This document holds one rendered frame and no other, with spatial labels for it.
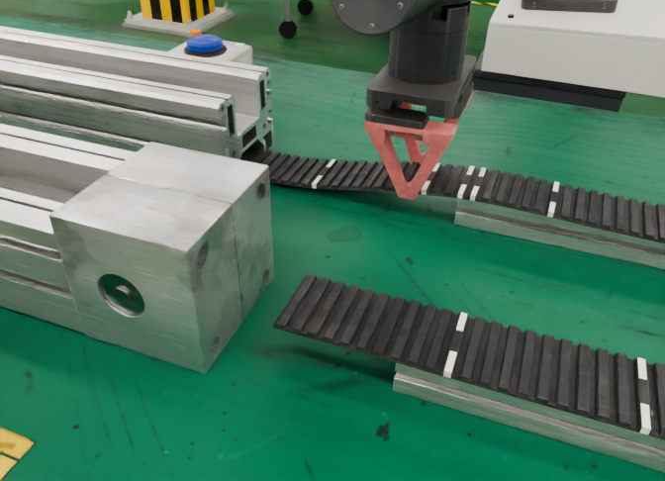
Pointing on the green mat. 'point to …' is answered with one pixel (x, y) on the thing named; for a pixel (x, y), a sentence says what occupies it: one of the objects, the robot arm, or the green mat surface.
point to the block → (169, 251)
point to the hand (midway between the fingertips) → (415, 174)
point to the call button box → (242, 53)
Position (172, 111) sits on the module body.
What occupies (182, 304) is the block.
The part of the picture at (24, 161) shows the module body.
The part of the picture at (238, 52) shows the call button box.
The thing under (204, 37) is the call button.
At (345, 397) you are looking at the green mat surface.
